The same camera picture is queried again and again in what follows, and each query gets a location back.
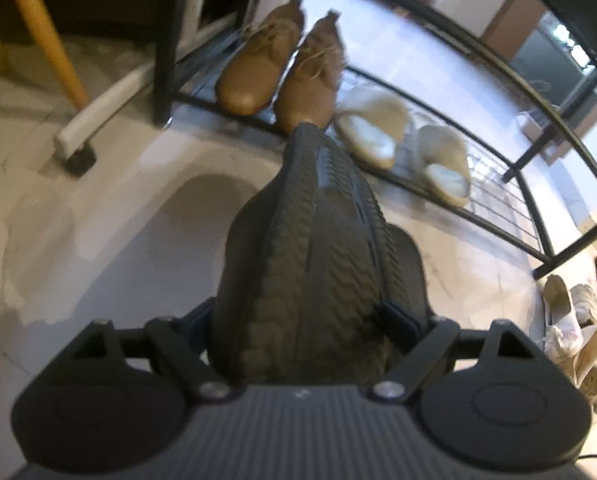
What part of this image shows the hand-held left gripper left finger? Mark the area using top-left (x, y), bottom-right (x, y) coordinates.
top-left (67, 297), bottom-right (242, 404)

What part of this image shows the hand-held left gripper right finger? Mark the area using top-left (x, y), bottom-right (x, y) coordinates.
top-left (367, 302), bottom-right (545, 404)

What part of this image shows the black rubber slipper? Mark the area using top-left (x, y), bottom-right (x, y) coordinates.
top-left (211, 122), bottom-right (431, 387)

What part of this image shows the black metal shoe rack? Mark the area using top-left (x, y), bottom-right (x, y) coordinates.
top-left (151, 0), bottom-right (597, 281)

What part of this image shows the beige open-toe slipper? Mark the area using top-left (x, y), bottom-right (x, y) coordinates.
top-left (412, 124), bottom-right (472, 209)
top-left (334, 84), bottom-right (412, 171)

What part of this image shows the white pointed shoe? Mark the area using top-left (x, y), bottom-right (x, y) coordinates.
top-left (542, 274), bottom-right (587, 368)

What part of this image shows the beige-soled shoe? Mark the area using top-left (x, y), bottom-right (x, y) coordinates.
top-left (572, 325), bottom-right (597, 415)

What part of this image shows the white ruffled shoe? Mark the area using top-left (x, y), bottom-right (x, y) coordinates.
top-left (571, 284), bottom-right (597, 348)

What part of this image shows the black rubber foot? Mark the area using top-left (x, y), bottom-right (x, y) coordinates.
top-left (65, 147), bottom-right (98, 179)

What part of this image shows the white pole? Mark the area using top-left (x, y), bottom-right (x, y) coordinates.
top-left (53, 66), bottom-right (155, 162)

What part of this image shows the small box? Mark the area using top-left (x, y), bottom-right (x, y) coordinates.
top-left (517, 109), bottom-right (560, 144)

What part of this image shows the brown leather lace-up shoe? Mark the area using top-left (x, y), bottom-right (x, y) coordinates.
top-left (214, 0), bottom-right (307, 116)
top-left (272, 9), bottom-right (347, 134)

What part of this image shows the beige background cabinet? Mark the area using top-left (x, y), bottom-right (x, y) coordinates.
top-left (448, 0), bottom-right (597, 107)

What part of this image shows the yellow wooden chair leg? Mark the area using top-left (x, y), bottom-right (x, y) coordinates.
top-left (0, 0), bottom-right (90, 112)

